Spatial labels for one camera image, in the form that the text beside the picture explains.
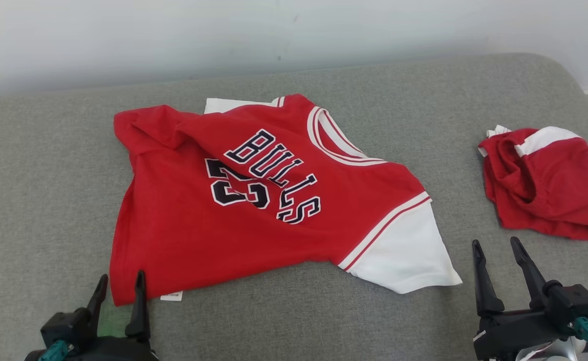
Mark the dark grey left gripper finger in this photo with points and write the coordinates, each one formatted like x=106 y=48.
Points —
x=99 y=301
x=140 y=316

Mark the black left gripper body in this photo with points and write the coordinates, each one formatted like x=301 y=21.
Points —
x=113 y=351

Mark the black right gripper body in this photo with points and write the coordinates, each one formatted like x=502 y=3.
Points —
x=515 y=331

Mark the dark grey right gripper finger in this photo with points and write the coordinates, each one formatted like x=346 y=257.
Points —
x=531 y=281
x=485 y=296

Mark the red Bulls 23 jersey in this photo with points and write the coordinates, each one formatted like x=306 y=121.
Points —
x=173 y=225

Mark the red shorts with white stripe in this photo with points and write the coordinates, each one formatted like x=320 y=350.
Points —
x=550 y=185

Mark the grey fabric sofa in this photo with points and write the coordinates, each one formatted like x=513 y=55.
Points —
x=48 y=175

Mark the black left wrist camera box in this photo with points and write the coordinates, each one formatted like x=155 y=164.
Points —
x=68 y=326

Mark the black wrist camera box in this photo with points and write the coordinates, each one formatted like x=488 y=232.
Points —
x=68 y=326
x=572 y=303

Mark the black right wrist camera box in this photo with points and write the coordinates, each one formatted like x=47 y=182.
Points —
x=572 y=303

